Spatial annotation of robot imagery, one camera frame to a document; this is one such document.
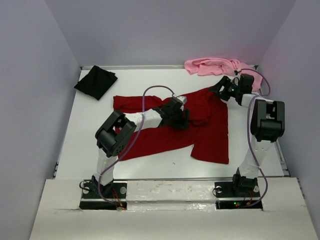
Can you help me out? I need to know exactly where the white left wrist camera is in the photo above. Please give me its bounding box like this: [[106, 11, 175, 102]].
[[172, 94, 187, 106]]

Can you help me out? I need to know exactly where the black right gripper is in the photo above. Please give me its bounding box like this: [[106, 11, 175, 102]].
[[208, 75, 241, 102]]

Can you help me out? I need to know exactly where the pink t shirt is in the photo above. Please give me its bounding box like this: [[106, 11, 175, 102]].
[[184, 57, 263, 92]]

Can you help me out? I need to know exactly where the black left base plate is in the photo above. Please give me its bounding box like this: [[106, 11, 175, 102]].
[[79, 180, 127, 211]]

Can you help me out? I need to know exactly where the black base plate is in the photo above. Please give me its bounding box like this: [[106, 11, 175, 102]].
[[79, 180, 127, 211], [212, 181, 263, 210]]

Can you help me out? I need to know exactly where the black folded t shirt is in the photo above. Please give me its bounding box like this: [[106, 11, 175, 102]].
[[74, 65, 118, 101]]

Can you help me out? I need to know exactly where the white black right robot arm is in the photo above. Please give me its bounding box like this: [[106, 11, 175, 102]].
[[209, 72, 285, 199]]

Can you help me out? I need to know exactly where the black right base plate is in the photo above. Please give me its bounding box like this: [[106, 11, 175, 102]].
[[212, 181, 263, 210]]

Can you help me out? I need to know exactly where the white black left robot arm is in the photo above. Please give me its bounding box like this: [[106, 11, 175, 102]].
[[91, 96, 189, 199]]

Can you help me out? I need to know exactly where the red t shirt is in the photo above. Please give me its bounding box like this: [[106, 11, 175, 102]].
[[122, 88, 229, 165]]

